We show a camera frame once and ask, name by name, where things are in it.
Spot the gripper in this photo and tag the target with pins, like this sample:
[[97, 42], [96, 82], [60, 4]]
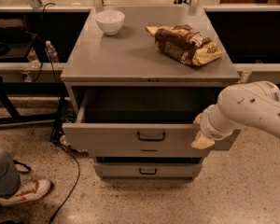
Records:
[[207, 127]]

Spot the grey top drawer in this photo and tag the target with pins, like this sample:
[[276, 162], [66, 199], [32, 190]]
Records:
[[144, 119]]

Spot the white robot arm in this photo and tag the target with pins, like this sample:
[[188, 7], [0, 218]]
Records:
[[255, 104]]

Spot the grey metal drawer cabinet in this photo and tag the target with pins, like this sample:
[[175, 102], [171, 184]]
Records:
[[131, 59]]

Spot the grey bottom drawer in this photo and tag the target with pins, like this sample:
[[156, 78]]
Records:
[[147, 170]]

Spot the brown yellow snack bag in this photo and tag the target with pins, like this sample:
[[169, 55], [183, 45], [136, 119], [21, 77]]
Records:
[[185, 45]]

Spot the crushed bottle on floor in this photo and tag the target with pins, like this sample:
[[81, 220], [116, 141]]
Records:
[[64, 141]]

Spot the white ceramic bowl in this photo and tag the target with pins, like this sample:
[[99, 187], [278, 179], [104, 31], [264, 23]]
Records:
[[110, 21]]

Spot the clear plastic water bottle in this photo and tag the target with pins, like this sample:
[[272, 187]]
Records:
[[52, 52]]

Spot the white orange sneaker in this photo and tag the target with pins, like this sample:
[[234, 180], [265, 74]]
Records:
[[31, 191]]

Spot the blue jeans leg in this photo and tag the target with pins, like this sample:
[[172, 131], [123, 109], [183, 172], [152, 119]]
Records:
[[9, 177]]

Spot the black box on shelf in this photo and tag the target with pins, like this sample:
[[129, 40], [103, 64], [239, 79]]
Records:
[[13, 30]]

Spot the black metal stand frame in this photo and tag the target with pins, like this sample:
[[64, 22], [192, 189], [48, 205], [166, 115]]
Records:
[[25, 89]]

